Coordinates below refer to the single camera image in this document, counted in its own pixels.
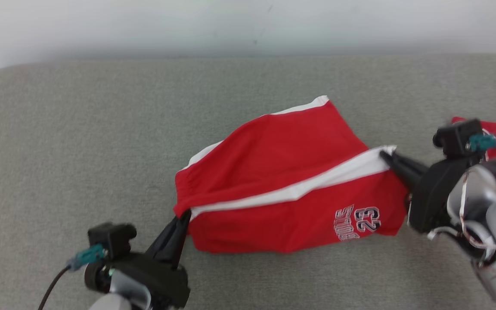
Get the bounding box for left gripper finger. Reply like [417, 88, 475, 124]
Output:
[170, 210, 192, 269]
[145, 217, 180, 261]

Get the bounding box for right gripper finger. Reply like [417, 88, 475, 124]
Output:
[379, 151, 422, 192]
[390, 151, 430, 174]

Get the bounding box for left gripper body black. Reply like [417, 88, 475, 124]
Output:
[102, 252, 191, 309]

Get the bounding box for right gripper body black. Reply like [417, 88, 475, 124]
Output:
[407, 156, 482, 235]

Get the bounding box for red shorts white stripe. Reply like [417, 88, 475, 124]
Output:
[174, 96, 410, 254]

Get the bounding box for grey fabric sofa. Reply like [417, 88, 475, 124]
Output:
[0, 54, 496, 310]

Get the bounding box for right white red wires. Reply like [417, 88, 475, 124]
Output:
[428, 166, 496, 255]

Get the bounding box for right teal cable connector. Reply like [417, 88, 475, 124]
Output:
[468, 134, 496, 152]

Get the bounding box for teal cable connector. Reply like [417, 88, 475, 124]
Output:
[67, 244, 105, 272]
[468, 134, 496, 152]

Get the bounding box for left teal cable connector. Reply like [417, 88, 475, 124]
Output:
[67, 244, 105, 272]

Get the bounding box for left black cable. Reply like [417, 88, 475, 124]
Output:
[37, 266, 72, 310]

